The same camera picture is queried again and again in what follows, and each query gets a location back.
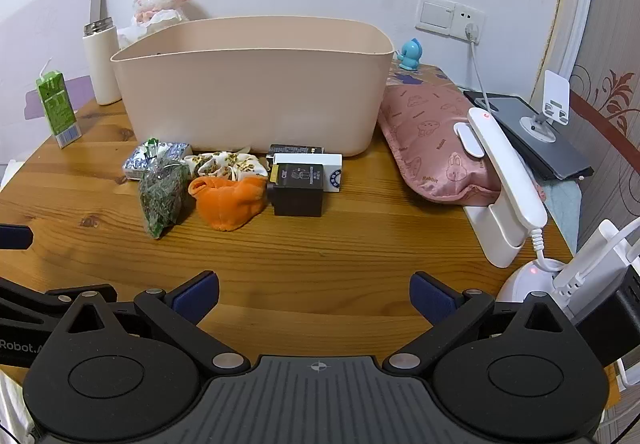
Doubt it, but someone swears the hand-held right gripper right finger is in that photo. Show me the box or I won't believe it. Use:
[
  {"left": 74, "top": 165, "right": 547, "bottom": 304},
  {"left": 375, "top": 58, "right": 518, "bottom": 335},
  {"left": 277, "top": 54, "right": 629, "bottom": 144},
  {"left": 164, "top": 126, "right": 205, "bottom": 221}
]
[{"left": 382, "top": 271, "right": 585, "bottom": 378}]

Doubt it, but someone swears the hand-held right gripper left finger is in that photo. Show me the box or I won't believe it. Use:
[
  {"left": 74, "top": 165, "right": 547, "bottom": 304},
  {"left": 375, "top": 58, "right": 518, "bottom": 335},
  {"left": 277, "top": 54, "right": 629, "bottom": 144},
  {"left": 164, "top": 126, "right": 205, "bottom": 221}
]
[{"left": 49, "top": 271, "right": 252, "bottom": 378}]

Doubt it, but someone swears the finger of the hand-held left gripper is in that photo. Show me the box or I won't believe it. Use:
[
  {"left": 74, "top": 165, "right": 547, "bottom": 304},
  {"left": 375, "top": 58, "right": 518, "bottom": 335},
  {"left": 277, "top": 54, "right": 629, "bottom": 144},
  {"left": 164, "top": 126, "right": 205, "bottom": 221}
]
[
  {"left": 0, "top": 223, "right": 35, "bottom": 251},
  {"left": 0, "top": 276, "right": 119, "bottom": 325}
]

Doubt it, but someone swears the white striped cloth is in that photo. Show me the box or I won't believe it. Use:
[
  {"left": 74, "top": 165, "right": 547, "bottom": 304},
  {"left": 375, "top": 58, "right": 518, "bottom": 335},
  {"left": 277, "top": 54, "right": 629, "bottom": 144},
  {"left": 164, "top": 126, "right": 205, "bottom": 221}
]
[{"left": 0, "top": 366, "right": 38, "bottom": 444}]

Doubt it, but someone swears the white device holder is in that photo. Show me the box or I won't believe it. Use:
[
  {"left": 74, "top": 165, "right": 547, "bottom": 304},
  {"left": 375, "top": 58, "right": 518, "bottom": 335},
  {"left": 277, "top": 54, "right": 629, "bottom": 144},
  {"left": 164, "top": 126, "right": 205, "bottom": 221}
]
[{"left": 462, "top": 201, "right": 527, "bottom": 269}]

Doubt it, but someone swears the white round base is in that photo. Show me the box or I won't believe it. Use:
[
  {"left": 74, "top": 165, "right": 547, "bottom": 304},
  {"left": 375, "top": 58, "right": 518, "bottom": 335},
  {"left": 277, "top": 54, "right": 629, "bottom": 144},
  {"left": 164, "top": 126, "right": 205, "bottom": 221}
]
[{"left": 494, "top": 259, "right": 567, "bottom": 305}]

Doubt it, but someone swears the orange plush cloth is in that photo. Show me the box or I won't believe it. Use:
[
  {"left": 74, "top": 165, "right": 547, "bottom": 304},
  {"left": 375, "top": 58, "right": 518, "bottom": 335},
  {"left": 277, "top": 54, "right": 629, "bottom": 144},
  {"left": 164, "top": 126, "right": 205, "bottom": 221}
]
[{"left": 188, "top": 175, "right": 269, "bottom": 231}]

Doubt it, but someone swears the clear bag of green leaves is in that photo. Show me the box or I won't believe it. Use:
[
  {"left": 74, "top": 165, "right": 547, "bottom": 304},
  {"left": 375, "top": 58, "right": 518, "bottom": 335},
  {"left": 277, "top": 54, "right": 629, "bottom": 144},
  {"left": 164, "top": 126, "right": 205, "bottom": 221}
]
[{"left": 138, "top": 139, "right": 191, "bottom": 240}]

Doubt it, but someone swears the floral white scrunchie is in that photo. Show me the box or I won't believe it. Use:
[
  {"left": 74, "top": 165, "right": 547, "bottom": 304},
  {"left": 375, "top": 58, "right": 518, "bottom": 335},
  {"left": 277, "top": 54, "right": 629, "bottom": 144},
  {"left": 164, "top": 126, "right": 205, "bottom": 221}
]
[{"left": 183, "top": 149, "right": 271, "bottom": 183}]

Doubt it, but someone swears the green drink carton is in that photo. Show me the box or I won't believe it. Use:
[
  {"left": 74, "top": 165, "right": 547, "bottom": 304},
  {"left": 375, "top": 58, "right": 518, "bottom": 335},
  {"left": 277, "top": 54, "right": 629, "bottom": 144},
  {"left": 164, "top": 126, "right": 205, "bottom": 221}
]
[{"left": 34, "top": 58, "right": 83, "bottom": 149}]

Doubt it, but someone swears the purple panel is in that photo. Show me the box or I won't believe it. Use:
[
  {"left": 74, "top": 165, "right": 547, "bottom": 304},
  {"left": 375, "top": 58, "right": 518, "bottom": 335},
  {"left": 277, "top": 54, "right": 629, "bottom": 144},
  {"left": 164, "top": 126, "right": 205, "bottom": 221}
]
[{"left": 22, "top": 75, "right": 96, "bottom": 123}]

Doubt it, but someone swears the silver foil packet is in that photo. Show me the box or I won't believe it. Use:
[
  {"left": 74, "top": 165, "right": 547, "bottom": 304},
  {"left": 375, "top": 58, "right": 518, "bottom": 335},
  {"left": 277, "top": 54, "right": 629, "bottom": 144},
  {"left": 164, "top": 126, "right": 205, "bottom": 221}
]
[{"left": 122, "top": 139, "right": 194, "bottom": 183}]

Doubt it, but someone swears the black square box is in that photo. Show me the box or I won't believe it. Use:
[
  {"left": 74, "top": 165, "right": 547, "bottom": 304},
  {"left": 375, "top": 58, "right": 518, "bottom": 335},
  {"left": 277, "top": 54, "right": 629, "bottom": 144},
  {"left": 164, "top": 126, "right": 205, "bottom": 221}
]
[{"left": 267, "top": 162, "right": 326, "bottom": 217}]

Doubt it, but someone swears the white box with blue print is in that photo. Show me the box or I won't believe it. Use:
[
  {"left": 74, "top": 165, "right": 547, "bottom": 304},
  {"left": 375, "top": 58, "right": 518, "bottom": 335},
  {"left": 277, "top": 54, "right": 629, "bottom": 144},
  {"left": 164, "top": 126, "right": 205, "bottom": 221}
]
[{"left": 272, "top": 152, "right": 345, "bottom": 193}]

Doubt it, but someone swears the pink hot water bag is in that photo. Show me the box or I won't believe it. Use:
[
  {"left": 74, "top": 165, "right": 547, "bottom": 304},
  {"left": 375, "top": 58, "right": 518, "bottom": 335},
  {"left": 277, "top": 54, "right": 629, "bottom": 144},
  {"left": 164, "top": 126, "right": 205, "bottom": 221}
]
[{"left": 378, "top": 70, "right": 547, "bottom": 210}]

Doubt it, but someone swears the teal cloth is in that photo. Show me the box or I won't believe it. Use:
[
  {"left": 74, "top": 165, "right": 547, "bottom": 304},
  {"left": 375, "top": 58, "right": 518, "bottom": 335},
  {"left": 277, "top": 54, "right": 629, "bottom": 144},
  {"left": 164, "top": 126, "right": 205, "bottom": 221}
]
[{"left": 541, "top": 178, "right": 584, "bottom": 255}]

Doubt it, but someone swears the white charger clip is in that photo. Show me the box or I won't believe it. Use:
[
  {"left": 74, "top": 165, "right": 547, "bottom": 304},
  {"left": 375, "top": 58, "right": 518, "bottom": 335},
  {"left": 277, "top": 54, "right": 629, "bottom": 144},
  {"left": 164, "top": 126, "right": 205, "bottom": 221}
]
[{"left": 453, "top": 121, "right": 485, "bottom": 160}]

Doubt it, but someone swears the white power strip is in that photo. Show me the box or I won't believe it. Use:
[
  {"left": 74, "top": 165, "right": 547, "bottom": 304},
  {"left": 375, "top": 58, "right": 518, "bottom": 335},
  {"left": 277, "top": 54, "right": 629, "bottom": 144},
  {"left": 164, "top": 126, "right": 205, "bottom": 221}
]
[{"left": 549, "top": 218, "right": 640, "bottom": 311}]

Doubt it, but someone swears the black and yellow box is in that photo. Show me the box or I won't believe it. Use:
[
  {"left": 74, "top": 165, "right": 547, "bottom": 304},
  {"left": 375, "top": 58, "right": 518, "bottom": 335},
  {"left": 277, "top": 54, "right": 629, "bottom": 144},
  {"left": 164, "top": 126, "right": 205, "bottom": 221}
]
[{"left": 268, "top": 144, "right": 325, "bottom": 157}]

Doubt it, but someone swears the white thermos bottle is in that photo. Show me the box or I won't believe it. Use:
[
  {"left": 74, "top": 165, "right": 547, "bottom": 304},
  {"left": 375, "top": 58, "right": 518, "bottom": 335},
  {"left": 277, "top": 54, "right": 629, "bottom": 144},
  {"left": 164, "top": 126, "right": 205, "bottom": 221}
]
[{"left": 82, "top": 16, "right": 124, "bottom": 106}]

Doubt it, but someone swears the dark grey tablet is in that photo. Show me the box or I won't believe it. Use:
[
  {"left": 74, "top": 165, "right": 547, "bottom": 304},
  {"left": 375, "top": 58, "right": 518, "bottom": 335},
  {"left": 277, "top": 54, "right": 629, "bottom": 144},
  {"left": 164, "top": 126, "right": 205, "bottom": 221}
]
[{"left": 463, "top": 90, "right": 595, "bottom": 181}]

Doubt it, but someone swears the beige plastic storage bin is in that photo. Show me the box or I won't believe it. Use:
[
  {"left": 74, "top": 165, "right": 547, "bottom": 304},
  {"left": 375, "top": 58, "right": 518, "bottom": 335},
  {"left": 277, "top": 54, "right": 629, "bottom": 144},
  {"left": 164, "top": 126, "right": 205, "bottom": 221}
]
[{"left": 110, "top": 15, "right": 396, "bottom": 159}]

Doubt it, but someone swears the white phone stand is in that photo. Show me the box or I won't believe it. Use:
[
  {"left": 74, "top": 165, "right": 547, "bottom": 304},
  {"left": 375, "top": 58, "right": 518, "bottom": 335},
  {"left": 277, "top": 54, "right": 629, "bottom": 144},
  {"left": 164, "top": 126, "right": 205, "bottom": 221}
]
[{"left": 519, "top": 70, "right": 574, "bottom": 143}]

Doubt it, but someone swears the blue toy figure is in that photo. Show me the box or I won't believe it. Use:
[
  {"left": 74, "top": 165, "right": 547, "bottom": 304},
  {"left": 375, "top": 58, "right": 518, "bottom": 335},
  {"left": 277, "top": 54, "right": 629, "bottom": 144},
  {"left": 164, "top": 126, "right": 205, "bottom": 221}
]
[{"left": 397, "top": 37, "right": 425, "bottom": 72}]

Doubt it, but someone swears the white coiled cable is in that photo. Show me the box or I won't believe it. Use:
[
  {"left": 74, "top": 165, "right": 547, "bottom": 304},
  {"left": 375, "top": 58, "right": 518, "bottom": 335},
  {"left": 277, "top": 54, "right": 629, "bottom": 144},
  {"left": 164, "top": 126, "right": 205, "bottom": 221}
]
[{"left": 529, "top": 226, "right": 567, "bottom": 275}]

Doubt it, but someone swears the white plug with cable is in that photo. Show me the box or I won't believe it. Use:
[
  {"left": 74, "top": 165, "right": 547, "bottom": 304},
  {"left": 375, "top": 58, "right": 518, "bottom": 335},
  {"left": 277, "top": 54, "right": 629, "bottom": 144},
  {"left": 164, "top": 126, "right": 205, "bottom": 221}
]
[{"left": 464, "top": 22, "right": 494, "bottom": 113}]

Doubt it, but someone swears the white wall socket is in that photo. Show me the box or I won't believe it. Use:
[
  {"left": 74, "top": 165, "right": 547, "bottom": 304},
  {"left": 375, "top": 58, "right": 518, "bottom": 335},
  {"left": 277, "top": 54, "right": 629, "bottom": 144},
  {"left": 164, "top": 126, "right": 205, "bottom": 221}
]
[{"left": 452, "top": 4, "right": 486, "bottom": 43}]

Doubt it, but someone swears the white wall switch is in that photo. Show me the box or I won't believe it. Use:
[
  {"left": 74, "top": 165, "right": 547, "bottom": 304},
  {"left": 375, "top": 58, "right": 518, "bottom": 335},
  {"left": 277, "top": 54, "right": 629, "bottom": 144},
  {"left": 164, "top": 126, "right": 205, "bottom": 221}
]
[{"left": 415, "top": 0, "right": 457, "bottom": 36}]

